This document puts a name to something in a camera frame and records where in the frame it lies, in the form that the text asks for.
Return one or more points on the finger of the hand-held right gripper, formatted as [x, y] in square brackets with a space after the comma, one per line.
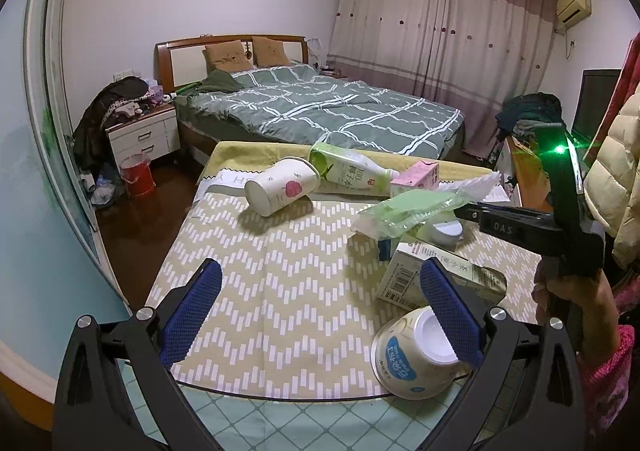
[505, 223]

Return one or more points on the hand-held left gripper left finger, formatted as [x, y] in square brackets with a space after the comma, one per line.
[197, 301]

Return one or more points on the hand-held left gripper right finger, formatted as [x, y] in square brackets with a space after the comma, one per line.
[447, 311]

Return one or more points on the clear jar with green label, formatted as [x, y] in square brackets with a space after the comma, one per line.
[446, 231]

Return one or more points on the green plastic bag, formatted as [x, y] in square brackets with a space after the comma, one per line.
[400, 216]

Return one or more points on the person's right forearm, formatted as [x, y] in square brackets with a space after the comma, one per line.
[607, 376]

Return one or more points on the person's right hand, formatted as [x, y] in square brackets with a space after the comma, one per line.
[580, 293]

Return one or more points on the orange wooden desk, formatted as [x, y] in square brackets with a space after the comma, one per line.
[530, 176]

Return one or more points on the beige cardboard box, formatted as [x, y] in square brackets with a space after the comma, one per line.
[480, 278]

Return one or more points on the cream puffer jacket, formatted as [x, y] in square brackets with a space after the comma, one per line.
[617, 181]

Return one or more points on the white paper bowl blue label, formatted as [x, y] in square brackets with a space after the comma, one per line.
[400, 361]

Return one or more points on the blue and white small carton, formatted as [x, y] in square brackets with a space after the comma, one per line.
[386, 250]

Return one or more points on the folded clothes pile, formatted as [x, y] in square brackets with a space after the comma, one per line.
[530, 113]

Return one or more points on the black monitor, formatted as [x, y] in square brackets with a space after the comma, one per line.
[595, 106]

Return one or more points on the pink carton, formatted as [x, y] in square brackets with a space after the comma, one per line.
[417, 176]

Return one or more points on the pink patterned cloth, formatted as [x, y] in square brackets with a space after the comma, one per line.
[629, 293]

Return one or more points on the red hanging garment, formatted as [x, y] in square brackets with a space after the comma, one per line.
[627, 76]

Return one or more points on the red bucket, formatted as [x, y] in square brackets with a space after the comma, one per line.
[136, 176]

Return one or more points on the white paper cup pink print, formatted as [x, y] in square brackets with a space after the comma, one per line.
[280, 183]

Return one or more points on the plastic bags heap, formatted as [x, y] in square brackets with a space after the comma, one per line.
[104, 191]

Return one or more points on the green and white bottle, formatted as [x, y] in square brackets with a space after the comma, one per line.
[350, 171]

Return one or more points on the teal checked tablecloth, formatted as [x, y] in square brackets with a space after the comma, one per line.
[310, 423]

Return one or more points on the white nightstand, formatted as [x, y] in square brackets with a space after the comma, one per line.
[145, 133]

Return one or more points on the cream air conditioner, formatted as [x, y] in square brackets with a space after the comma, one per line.
[574, 3]

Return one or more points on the pink striped curtain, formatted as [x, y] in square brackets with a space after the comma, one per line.
[440, 31]

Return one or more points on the dark clothes pile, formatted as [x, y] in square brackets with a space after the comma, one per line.
[100, 121]

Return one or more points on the green checked duvet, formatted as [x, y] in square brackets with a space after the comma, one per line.
[325, 111]

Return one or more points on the dark green garment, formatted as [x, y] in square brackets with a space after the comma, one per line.
[220, 81]

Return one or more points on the wooden bed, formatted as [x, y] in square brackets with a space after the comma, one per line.
[170, 58]

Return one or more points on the tan pillow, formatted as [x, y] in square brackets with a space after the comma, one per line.
[227, 57]
[271, 51]

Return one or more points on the wardrobe sliding door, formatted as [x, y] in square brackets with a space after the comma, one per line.
[55, 96]

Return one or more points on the wall switch plate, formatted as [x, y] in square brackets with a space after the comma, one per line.
[123, 76]

